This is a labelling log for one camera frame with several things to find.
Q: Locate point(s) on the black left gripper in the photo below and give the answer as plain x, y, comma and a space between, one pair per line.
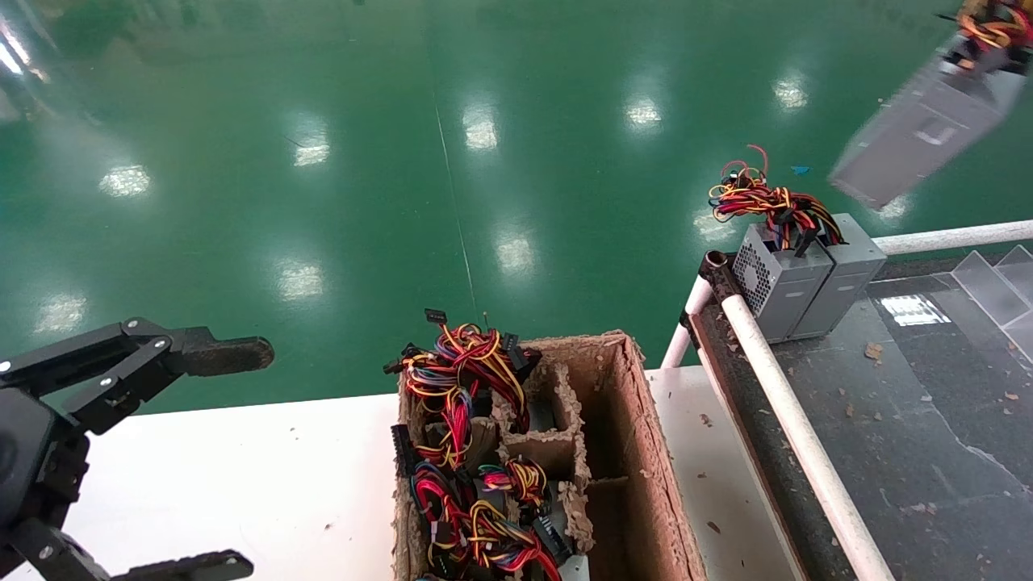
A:
32, 468

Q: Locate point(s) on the grey power supply unit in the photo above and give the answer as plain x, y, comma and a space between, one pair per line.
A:
920, 129
847, 278

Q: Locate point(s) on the black multi-pin connector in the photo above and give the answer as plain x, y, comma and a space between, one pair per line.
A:
402, 450

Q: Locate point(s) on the brown pulp cardboard tray box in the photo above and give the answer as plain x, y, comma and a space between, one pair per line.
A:
629, 420

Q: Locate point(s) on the white support leg tube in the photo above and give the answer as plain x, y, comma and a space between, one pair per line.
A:
686, 327

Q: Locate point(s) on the dark tube joint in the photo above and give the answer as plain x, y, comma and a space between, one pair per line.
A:
717, 270

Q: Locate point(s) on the grey power supply with vent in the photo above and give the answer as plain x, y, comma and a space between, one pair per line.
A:
787, 282

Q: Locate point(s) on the black conveyor belt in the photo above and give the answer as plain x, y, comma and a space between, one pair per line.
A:
912, 436

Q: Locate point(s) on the clear plastic guide plate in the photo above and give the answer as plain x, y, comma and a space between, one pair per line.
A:
1018, 258
989, 286
1021, 335

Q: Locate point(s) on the long white rail tube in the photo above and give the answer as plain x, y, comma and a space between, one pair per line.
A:
795, 428

